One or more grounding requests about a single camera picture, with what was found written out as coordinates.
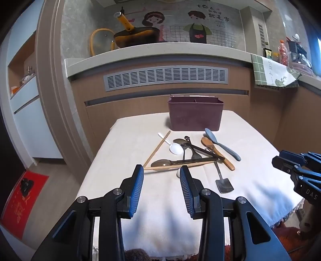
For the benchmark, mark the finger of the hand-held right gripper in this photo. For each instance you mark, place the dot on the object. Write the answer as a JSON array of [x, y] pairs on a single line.
[[291, 156], [284, 164]]

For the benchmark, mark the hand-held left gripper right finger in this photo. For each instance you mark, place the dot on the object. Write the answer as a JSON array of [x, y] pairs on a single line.
[[186, 193]]

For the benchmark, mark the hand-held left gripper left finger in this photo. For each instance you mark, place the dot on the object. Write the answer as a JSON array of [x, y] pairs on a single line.
[[136, 190]]

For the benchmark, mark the small metal shovel spoon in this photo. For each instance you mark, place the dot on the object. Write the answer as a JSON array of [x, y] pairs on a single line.
[[225, 185]]

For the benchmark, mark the white plastic spoon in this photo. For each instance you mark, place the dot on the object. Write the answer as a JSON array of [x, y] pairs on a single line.
[[176, 149], [178, 173]]

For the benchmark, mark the wooden rice spoon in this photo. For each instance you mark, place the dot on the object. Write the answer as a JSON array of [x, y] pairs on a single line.
[[207, 142]]

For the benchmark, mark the grey-blue rice paddle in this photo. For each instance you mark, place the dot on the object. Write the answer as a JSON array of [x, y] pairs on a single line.
[[210, 134]]

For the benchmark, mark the maroon utensil holder box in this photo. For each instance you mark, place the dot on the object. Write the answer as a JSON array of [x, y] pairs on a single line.
[[195, 115]]

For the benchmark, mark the wooden chopstick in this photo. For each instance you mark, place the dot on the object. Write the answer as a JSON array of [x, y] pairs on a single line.
[[200, 163], [157, 148]]

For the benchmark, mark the white tablecloth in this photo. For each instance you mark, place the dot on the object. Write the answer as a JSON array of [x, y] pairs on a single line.
[[130, 140]]

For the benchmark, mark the dark red patterned rug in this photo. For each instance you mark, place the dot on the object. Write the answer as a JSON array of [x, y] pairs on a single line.
[[288, 236]]

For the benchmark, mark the brown fuzzy object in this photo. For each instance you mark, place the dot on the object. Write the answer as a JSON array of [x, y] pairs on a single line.
[[136, 254]]

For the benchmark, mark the green checked towel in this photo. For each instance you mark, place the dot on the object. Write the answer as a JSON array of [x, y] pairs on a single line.
[[270, 72]]

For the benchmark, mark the red-filled clear bottle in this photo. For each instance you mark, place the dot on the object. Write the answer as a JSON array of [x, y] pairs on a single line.
[[283, 52]]

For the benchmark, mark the small yellow box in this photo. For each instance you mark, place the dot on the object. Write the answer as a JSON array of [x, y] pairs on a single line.
[[267, 52]]

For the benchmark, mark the grey vent grille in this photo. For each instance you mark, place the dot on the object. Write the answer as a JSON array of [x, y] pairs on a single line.
[[165, 77]]

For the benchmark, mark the white cabinet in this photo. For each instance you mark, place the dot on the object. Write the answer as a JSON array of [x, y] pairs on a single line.
[[37, 125]]

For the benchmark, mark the red doormat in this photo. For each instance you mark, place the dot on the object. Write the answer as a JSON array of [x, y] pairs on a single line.
[[15, 213]]

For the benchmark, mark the beige vented column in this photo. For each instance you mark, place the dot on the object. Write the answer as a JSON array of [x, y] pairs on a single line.
[[253, 32]]

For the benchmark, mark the grey stone countertop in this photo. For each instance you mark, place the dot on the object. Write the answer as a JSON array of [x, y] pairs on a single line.
[[150, 50]]

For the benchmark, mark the glass lid with yellow rim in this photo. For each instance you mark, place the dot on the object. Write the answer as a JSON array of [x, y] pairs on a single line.
[[105, 40]]

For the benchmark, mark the cartoon wall sticker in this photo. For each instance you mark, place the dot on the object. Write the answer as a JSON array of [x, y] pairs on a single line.
[[175, 20]]

